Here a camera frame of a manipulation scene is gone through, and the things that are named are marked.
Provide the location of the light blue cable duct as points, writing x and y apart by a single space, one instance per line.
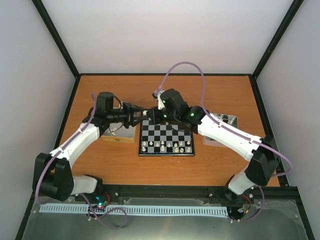
141 210

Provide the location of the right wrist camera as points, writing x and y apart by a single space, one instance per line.
157 96

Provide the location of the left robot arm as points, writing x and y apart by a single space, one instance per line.
53 177

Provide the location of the tan tray of white pieces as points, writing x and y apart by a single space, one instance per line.
119 134

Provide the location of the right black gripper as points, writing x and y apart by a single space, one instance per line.
153 117

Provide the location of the black aluminium frame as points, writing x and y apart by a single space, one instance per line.
289 16

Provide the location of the black and white chessboard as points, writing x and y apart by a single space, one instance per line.
169 133

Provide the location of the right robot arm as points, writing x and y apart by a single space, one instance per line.
262 162

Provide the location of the clear tray of black pieces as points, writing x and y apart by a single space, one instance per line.
231 120

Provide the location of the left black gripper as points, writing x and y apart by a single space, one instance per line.
133 109

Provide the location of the green lit circuit board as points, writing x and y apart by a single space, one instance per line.
103 200

